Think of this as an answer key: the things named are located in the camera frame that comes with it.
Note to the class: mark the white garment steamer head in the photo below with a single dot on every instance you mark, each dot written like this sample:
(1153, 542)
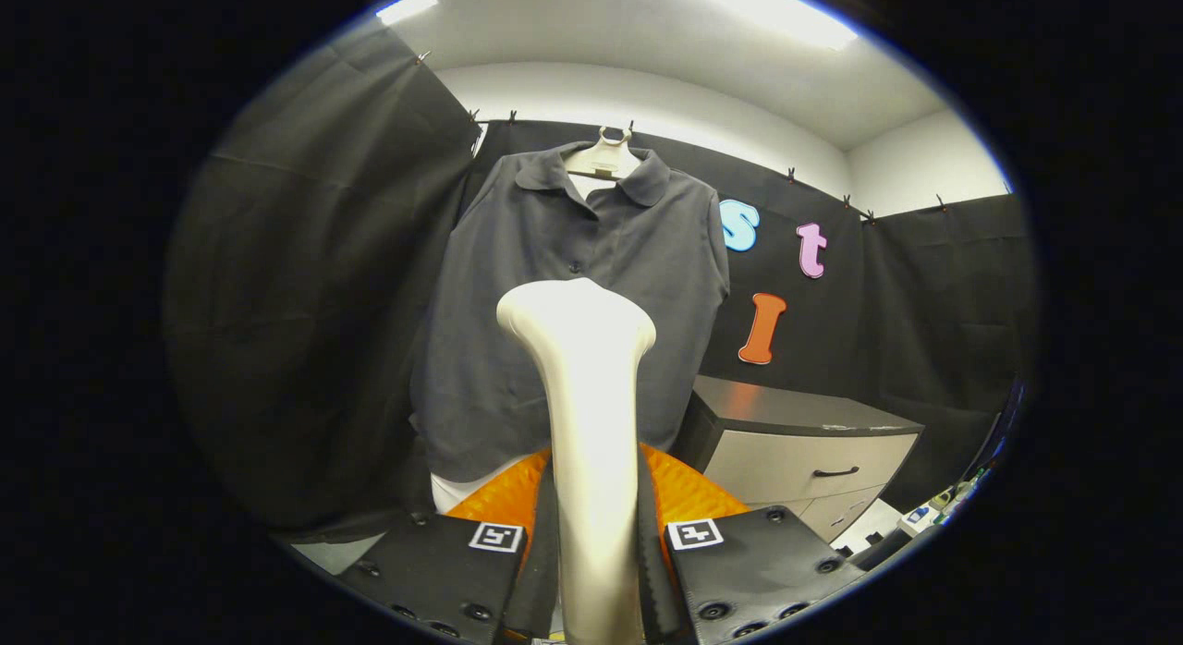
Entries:
(591, 442)

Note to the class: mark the grey drawer cabinet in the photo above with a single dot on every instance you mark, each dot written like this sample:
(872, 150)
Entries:
(795, 460)

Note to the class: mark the dark grey button shirt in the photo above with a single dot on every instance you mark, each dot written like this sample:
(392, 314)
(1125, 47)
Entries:
(518, 257)

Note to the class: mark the small ceiling light panel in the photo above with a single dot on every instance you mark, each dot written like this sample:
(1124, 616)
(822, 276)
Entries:
(407, 6)

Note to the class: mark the black backdrop cloth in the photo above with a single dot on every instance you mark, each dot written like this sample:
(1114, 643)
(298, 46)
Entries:
(296, 303)

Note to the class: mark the beige steamer stand hanger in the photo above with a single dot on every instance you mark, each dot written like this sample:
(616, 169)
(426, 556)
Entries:
(605, 160)

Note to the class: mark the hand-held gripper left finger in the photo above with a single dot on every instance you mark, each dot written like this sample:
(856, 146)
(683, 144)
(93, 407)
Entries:
(543, 580)

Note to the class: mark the large ceiling light panel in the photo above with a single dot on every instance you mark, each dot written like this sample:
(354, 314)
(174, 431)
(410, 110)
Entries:
(767, 7)

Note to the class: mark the cluster of small desk items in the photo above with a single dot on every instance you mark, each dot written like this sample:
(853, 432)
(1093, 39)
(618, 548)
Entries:
(933, 511)

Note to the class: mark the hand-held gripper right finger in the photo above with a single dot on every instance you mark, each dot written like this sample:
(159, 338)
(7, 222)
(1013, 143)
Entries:
(652, 580)

